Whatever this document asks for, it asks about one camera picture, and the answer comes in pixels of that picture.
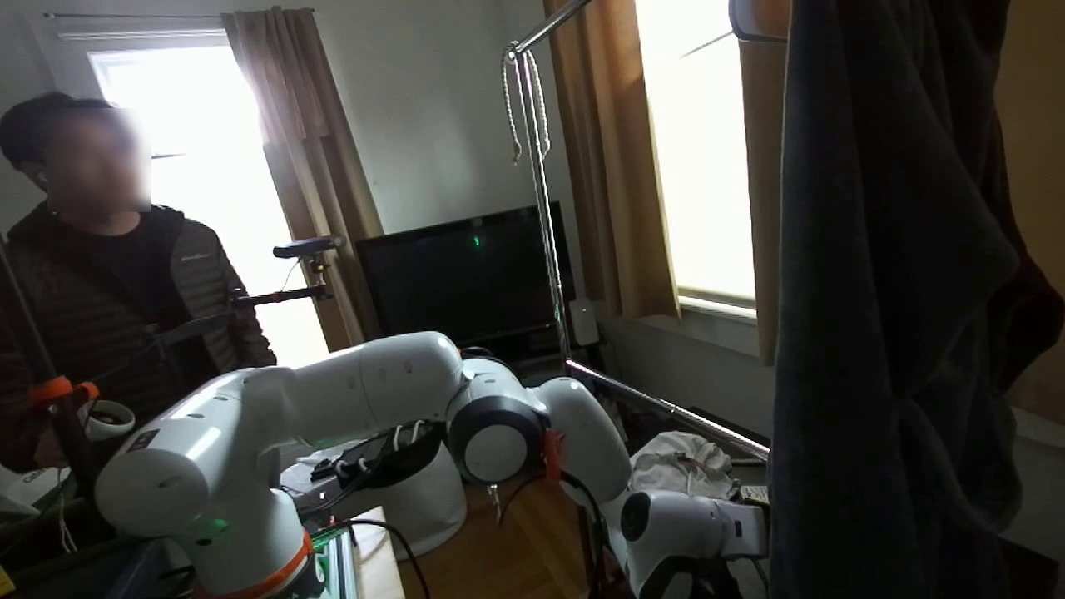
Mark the chrome metal garment rack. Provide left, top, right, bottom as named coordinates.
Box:
left=502, top=0, right=777, bottom=466

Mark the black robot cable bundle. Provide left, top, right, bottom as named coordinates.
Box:
left=347, top=420, right=628, bottom=599

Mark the white rope loop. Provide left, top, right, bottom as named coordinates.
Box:
left=522, top=48, right=555, bottom=171
left=500, top=48, right=529, bottom=171

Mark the bright window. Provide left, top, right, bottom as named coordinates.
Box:
left=84, top=39, right=334, bottom=369
left=628, top=0, right=762, bottom=314

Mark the mustard curtain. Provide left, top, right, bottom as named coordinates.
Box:
left=540, top=0, right=683, bottom=327
left=733, top=0, right=797, bottom=367

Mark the dark grey robe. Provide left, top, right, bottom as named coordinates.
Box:
left=767, top=0, right=1065, bottom=599

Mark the white patterned crumpled cloth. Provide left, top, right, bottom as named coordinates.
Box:
left=621, top=426, right=742, bottom=506

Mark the small white box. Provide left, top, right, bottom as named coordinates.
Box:
left=567, top=295, right=607, bottom=351

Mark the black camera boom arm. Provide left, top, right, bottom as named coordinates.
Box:
left=152, top=257, right=334, bottom=336

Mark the black bar camera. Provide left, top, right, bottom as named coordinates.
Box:
left=271, top=233, right=347, bottom=265

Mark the black stand with orange knobs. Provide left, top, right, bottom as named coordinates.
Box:
left=0, top=242, right=111, bottom=493

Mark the person in dark jacket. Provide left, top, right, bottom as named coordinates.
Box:
left=0, top=90, right=281, bottom=477

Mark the white round controller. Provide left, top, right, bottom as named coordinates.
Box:
left=84, top=395, right=143, bottom=448

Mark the black television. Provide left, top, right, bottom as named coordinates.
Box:
left=351, top=198, right=583, bottom=367

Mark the brown curtain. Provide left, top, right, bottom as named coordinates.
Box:
left=218, top=8, right=388, bottom=356

